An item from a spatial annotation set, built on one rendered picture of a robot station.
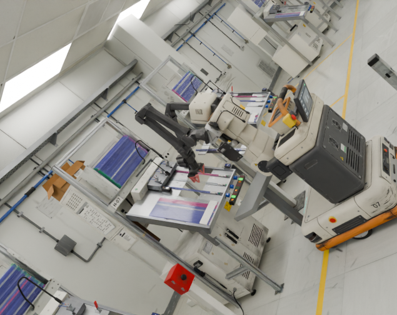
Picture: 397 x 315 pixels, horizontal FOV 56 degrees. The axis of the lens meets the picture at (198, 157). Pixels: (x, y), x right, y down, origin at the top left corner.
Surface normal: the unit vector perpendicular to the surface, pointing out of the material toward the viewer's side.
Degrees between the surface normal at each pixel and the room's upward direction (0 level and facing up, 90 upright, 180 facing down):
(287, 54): 90
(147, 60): 90
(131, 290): 90
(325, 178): 88
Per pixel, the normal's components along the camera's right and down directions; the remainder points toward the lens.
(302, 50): -0.35, 0.58
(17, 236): 0.53, -0.52
